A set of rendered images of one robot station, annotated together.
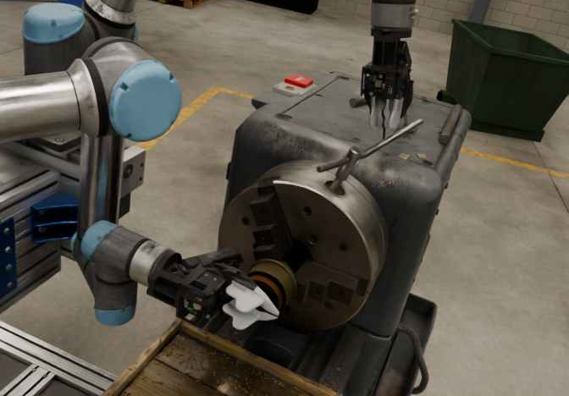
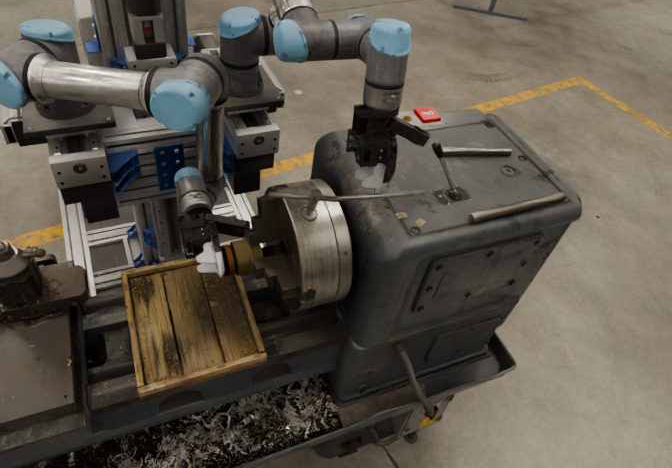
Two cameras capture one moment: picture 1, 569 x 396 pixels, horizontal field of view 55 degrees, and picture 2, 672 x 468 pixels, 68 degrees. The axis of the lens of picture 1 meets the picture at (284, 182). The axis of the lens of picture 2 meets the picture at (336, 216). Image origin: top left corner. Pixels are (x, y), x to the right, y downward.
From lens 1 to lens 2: 82 cm
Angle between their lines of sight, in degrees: 37
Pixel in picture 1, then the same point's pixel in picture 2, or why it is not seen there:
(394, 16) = (369, 96)
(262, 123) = (331, 142)
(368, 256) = (301, 274)
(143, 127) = (172, 121)
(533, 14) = not seen: outside the picture
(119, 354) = not seen: hidden behind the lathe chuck
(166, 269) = (193, 214)
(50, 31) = (227, 30)
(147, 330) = not seen: hidden behind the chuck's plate
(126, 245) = (184, 189)
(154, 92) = (176, 102)
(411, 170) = (389, 229)
